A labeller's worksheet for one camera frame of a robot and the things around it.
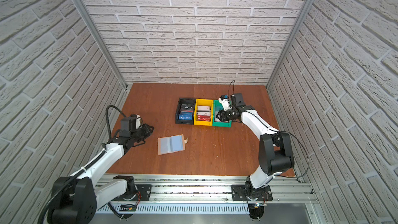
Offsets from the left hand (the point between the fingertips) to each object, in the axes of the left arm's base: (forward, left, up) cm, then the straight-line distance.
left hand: (153, 126), depth 87 cm
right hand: (+6, -39, +2) cm, 39 cm away
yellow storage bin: (+18, -30, -2) cm, 35 cm away
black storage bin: (+25, -16, -8) cm, 31 cm away
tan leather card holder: (-7, -10, -9) cm, 15 cm away
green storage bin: (+15, -39, -3) cm, 42 cm away
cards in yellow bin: (+13, -30, -8) cm, 34 cm away
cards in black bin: (+15, -18, -8) cm, 25 cm away
